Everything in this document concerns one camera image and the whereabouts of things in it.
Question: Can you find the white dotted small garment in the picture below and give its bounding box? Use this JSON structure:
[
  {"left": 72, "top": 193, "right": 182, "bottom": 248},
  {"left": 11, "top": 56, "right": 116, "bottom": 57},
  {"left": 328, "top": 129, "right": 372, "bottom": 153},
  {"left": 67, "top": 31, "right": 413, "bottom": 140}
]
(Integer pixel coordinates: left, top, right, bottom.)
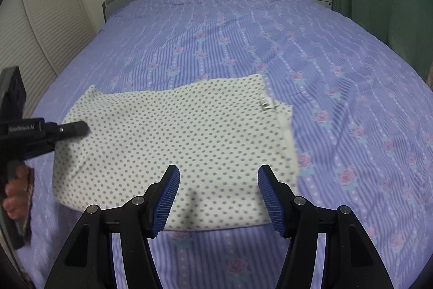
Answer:
[{"left": 52, "top": 74, "right": 300, "bottom": 232}]

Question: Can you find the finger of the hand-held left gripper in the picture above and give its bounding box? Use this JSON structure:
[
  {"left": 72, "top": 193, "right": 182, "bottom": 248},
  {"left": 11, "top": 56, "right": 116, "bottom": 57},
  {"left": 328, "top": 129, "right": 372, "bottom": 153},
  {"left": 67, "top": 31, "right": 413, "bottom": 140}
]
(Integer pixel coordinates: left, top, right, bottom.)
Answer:
[{"left": 51, "top": 121, "right": 90, "bottom": 142}]

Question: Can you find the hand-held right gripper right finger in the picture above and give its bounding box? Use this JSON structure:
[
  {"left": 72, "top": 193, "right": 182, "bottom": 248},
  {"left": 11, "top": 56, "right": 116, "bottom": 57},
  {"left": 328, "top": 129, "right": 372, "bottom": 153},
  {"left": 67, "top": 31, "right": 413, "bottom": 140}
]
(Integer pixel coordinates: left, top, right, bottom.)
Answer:
[{"left": 257, "top": 164, "right": 395, "bottom": 289}]

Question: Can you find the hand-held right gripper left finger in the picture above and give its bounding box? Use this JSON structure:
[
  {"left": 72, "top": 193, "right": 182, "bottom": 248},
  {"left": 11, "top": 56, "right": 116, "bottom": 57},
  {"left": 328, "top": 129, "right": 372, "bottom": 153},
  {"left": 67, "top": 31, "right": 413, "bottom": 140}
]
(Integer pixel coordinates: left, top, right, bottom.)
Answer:
[{"left": 44, "top": 165, "right": 181, "bottom": 289}]

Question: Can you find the purple floral bedsheet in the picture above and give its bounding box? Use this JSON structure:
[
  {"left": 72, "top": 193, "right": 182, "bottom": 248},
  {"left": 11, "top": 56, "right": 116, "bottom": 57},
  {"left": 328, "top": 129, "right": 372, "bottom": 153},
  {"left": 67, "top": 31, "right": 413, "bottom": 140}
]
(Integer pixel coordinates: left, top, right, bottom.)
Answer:
[{"left": 15, "top": 0, "right": 432, "bottom": 289}]

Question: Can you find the person's left hand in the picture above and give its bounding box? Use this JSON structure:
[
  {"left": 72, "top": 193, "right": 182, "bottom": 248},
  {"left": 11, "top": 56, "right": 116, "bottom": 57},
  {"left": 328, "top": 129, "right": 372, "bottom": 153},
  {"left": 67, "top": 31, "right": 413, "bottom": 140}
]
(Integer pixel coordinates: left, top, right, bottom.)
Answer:
[{"left": 3, "top": 164, "right": 30, "bottom": 218}]

